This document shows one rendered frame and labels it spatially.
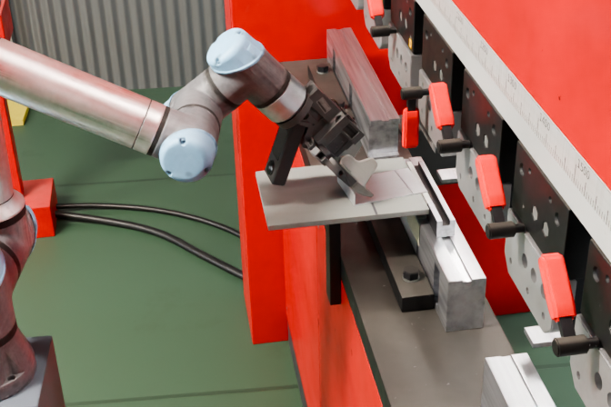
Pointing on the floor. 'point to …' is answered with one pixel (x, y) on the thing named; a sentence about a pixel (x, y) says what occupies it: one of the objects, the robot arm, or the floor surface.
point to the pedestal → (35, 190)
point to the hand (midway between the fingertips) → (357, 185)
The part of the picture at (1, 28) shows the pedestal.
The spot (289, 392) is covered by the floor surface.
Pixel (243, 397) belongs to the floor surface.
